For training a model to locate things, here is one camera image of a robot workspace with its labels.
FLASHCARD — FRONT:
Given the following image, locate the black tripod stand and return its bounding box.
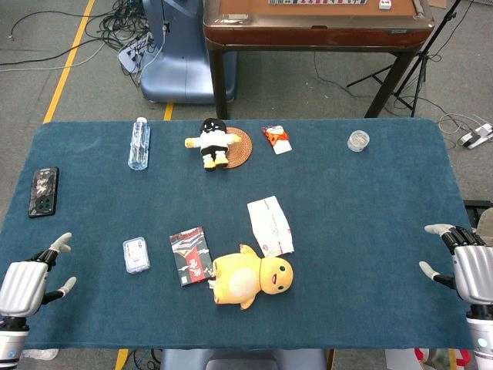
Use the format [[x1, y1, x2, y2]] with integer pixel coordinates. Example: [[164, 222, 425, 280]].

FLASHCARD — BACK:
[[346, 0, 463, 118]]

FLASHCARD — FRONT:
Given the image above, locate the brown mahjong table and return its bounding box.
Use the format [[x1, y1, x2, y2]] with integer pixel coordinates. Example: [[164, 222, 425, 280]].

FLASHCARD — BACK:
[[202, 0, 436, 119]]

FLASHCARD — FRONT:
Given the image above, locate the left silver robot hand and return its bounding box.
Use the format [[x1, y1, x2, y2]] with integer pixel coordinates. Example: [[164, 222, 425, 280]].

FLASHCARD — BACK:
[[0, 232, 77, 319]]

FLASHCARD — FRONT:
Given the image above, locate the brown woven round coaster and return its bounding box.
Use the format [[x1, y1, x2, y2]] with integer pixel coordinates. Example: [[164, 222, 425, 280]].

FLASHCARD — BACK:
[[221, 126, 254, 170]]

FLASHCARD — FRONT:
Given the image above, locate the blue grey robot torso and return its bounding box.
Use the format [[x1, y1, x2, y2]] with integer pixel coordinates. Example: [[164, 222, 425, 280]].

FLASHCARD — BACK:
[[159, 348, 328, 370]]

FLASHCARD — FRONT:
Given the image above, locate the black and white plush doll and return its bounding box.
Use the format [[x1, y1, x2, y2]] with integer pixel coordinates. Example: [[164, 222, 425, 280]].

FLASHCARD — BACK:
[[183, 118, 243, 172]]

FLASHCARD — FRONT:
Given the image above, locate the white tissue pack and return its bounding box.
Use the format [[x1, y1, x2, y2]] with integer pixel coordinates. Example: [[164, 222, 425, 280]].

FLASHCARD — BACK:
[[246, 195, 296, 258]]

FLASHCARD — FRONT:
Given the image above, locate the white power strip with plugs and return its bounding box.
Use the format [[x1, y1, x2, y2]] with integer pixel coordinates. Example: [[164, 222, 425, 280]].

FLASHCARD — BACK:
[[117, 32, 155, 74]]

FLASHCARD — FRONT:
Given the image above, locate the clear plastic water bottle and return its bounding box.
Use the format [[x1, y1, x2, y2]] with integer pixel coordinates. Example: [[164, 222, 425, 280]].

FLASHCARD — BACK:
[[127, 116, 152, 171]]

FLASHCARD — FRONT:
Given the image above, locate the round clear plastic jar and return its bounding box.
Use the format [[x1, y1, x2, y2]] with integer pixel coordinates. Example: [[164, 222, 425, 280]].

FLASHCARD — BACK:
[[347, 129, 371, 153]]

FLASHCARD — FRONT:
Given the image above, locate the black equipment block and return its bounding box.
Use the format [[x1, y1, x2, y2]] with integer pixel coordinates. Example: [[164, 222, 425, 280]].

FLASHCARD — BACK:
[[464, 200, 493, 232]]

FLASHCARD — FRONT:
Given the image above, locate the small clear plastic card box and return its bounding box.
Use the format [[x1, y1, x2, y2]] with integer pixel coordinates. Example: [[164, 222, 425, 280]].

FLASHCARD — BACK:
[[122, 237, 151, 274]]

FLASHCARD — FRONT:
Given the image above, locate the orange and white snack packet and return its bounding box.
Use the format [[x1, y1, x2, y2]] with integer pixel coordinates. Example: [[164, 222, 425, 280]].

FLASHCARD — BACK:
[[262, 126, 293, 156]]

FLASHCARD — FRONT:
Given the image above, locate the dark book with red band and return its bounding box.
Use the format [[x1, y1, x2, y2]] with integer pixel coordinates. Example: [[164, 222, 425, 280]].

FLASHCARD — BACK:
[[169, 226, 214, 288]]

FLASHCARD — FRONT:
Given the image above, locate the yellow plush duck toy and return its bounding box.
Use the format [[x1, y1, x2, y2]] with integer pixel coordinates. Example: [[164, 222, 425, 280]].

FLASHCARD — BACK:
[[207, 244, 295, 311]]

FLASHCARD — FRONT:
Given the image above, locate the black smartphone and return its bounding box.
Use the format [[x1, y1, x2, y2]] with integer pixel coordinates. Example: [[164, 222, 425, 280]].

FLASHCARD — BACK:
[[28, 166, 60, 219]]

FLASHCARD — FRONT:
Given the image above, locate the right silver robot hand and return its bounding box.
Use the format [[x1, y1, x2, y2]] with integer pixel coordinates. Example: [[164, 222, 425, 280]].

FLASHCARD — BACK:
[[418, 224, 493, 308]]

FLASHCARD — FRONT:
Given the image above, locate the black floor cable bundle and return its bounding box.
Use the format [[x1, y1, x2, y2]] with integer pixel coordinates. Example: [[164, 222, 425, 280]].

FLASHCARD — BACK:
[[98, 0, 155, 51]]

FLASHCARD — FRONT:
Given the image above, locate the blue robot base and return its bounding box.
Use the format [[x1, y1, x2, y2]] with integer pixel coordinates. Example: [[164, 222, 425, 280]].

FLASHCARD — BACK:
[[139, 0, 238, 104]]

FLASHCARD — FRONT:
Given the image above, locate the row of mahjong tiles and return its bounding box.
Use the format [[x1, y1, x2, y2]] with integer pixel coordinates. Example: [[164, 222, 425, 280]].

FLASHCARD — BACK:
[[268, 0, 368, 6]]

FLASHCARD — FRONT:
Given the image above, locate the clear plastic bag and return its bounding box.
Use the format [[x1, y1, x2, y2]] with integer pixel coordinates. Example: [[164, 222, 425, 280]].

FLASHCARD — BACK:
[[22, 348, 59, 362]]

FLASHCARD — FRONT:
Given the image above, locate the blue table cloth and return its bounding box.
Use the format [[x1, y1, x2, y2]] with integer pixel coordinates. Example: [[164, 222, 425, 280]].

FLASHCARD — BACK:
[[0, 118, 485, 351]]

